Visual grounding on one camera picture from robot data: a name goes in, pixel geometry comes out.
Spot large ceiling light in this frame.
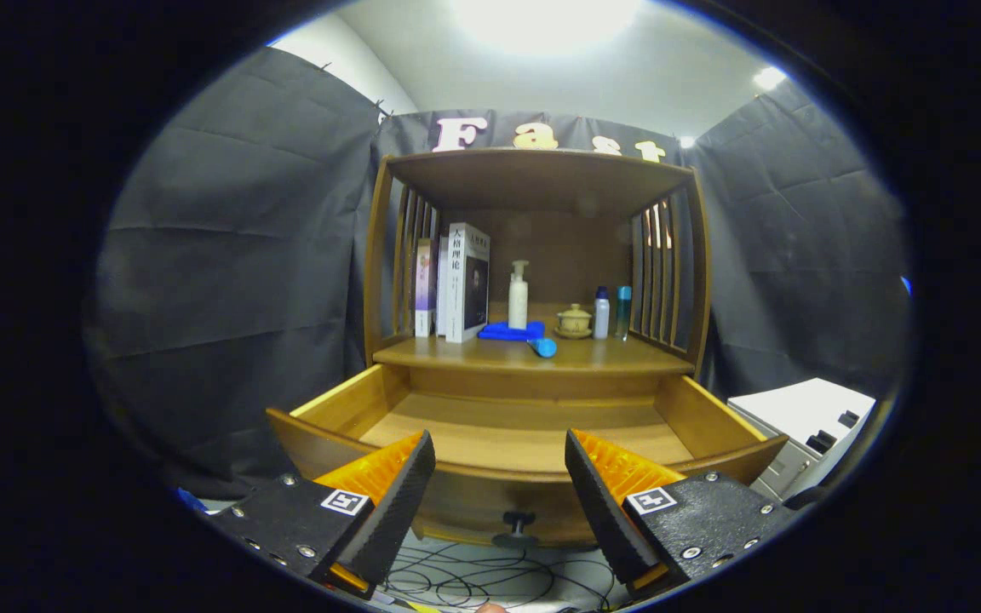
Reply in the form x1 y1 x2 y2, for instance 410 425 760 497
448 0 645 56

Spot white book with portrait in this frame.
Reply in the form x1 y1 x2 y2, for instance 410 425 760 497
437 222 491 344

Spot white appliance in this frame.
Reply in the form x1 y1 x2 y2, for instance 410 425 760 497
726 377 877 503

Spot wooden countertop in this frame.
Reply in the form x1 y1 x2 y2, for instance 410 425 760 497
371 302 696 375

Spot wooden drawer with black knob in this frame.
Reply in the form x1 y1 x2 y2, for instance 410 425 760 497
265 362 791 550

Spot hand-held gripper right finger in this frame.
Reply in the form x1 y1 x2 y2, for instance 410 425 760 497
565 428 806 601

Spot black backdrop cloth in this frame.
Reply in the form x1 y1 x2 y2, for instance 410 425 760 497
82 44 913 503

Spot black floor cables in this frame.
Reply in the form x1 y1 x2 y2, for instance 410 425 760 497
376 541 623 613

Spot wooden cabinet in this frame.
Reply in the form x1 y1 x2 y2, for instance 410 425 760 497
363 146 713 401

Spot purple book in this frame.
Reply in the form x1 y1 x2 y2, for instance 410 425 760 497
414 238 440 338

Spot white pump bottle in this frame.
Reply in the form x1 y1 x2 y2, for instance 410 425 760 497
508 260 531 330

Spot yellow lidded teacup with saucer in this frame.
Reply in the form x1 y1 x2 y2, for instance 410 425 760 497
554 303 594 340

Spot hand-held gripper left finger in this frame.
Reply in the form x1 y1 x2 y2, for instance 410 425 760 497
208 430 438 601

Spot blue folded cloth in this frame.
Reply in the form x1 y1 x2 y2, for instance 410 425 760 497
477 320 547 342

